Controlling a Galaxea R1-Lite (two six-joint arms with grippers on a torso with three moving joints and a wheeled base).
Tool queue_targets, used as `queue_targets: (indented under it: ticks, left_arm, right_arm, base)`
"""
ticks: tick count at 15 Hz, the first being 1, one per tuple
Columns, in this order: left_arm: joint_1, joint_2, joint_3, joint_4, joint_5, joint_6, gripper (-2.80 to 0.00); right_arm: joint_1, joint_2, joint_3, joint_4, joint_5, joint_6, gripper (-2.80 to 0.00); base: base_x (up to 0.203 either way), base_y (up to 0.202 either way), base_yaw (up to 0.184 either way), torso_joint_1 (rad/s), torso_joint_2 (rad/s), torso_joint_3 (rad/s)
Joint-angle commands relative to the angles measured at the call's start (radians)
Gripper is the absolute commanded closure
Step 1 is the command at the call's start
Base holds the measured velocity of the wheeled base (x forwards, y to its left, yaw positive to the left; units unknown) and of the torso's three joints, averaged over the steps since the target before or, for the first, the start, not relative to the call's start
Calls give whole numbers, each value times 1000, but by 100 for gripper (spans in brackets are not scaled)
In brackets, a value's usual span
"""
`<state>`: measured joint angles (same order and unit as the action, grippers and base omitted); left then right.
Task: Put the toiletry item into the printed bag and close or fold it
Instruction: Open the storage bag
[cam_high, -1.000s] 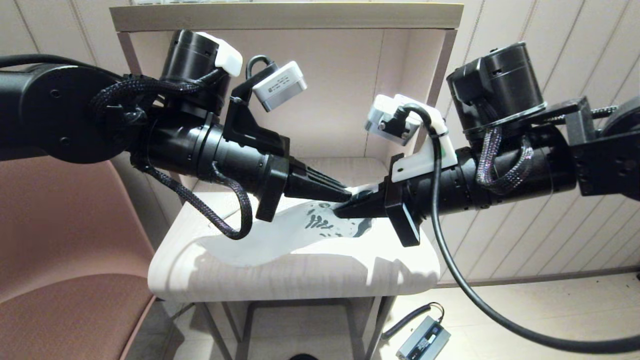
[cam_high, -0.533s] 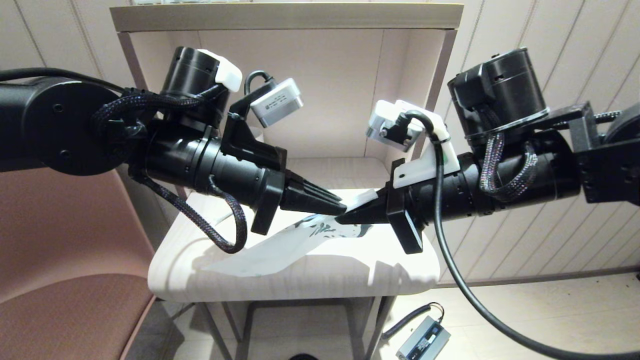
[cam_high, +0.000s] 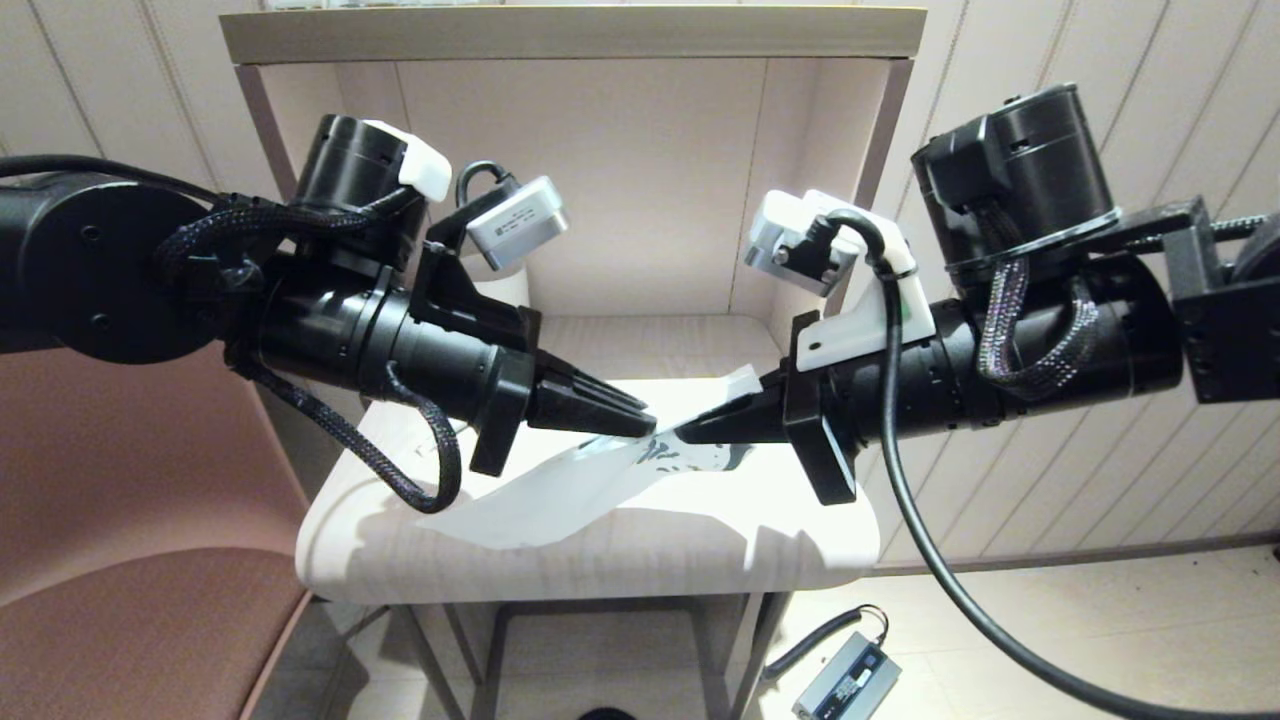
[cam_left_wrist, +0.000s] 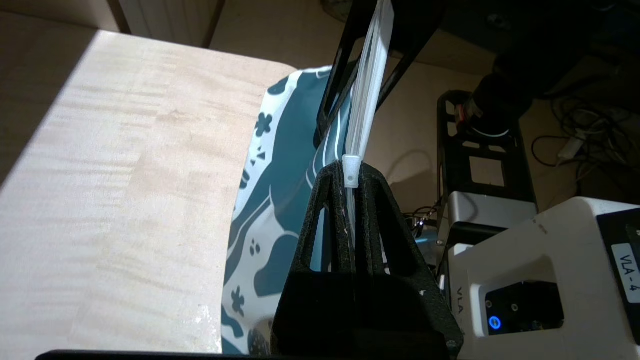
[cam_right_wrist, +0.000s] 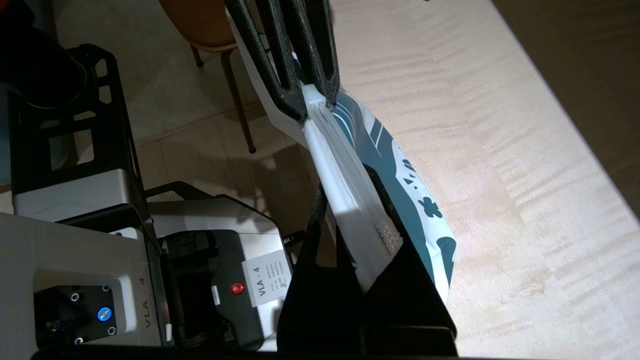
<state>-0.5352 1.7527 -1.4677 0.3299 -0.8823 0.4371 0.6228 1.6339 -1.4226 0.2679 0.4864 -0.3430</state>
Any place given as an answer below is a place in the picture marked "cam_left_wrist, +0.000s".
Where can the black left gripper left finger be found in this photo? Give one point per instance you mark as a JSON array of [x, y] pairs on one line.
[[320, 310]]

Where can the white floral plastic bag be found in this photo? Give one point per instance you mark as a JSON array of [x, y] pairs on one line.
[[280, 150]]

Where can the grey metal base box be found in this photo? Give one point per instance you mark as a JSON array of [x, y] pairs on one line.
[[490, 210]]

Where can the light wood shelf desk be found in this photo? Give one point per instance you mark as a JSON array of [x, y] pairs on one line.
[[125, 175]]

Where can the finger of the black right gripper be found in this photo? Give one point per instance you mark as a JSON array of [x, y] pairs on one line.
[[330, 90], [410, 40]]

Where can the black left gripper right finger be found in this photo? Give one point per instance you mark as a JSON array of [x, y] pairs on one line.
[[400, 310]]

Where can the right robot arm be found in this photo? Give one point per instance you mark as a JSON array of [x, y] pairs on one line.
[[505, 85]]

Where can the black metal base frame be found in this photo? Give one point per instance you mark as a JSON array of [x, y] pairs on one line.
[[445, 140]]

